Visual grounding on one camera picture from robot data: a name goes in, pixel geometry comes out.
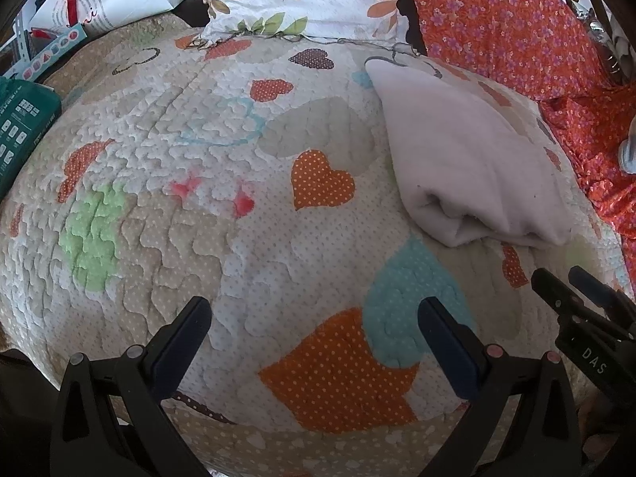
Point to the pale grey rounded object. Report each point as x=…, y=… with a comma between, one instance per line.
x=628, y=151

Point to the white towel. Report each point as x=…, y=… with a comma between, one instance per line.
x=462, y=159

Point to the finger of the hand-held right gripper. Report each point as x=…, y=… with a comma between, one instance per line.
x=594, y=290
x=551, y=290

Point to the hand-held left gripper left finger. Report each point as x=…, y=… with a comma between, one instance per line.
x=181, y=338

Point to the colourful printed flat box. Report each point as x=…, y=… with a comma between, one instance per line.
x=54, y=52

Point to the teal package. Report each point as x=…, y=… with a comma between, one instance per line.
x=20, y=124

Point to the white perforated strip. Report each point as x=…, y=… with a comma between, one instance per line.
x=20, y=39

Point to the orange floral cloth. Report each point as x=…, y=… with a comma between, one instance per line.
x=521, y=35

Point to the shiny metal fixture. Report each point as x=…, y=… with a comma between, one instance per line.
x=603, y=30

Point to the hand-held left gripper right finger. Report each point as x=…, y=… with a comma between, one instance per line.
x=454, y=353

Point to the heart patterned quilt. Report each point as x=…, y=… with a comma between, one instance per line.
x=223, y=208

